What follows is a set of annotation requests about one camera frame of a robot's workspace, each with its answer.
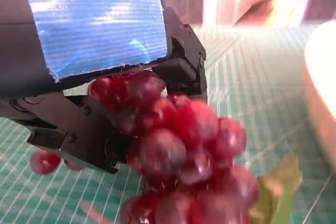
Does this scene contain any green cutting mat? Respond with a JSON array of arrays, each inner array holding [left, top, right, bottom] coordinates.
[[0, 19, 336, 224]]

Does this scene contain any red toy grape bunch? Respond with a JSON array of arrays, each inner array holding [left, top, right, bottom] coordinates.
[[29, 72, 303, 224]]

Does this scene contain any cream oval plate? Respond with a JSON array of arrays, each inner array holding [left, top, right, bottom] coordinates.
[[303, 20, 336, 175]]

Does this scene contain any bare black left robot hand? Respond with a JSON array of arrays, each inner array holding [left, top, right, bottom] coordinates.
[[0, 0, 208, 175]]

